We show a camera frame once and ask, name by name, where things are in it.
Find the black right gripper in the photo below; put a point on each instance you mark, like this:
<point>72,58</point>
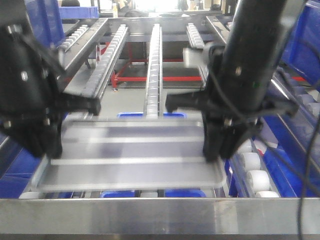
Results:
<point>225,126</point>

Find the red metal floor frame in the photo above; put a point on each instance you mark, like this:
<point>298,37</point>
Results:
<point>132,66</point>

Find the blue bin upper left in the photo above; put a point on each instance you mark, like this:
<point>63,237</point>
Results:
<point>46,22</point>

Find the left white roller track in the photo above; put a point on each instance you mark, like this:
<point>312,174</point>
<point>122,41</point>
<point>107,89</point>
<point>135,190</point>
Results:
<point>98,81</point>

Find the blue bin upper right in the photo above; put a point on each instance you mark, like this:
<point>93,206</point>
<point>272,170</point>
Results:
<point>302,52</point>

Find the silver ribbed metal tray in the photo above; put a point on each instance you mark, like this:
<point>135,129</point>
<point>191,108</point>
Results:
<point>82,166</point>

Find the far left roller track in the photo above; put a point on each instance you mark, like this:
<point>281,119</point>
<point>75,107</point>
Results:
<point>71,40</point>

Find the blue bin below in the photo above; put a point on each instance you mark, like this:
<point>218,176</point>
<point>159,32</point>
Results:
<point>185,193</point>
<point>291,160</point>

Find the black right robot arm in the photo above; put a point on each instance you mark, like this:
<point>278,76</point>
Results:
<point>239,74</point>

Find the steel divider rail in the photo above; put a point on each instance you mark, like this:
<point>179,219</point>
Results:
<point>245,94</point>
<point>75,57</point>

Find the left steel divider rail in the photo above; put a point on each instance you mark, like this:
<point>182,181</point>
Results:
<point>75,57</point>

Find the blue bin below centre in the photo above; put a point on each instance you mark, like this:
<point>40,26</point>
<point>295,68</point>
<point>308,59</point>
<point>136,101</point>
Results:
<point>185,193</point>

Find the steel shelf front rail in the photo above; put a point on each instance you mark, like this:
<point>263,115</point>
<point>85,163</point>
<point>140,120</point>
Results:
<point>150,216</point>

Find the blue bin below right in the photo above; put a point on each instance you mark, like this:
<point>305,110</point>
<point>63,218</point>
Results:
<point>291,160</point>

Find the centre white roller track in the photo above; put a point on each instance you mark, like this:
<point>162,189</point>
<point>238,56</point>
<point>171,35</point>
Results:
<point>153,106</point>

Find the right steel divider rail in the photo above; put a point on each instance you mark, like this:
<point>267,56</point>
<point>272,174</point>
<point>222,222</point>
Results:
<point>245,94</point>

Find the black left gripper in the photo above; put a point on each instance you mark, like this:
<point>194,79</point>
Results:
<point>29,92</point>

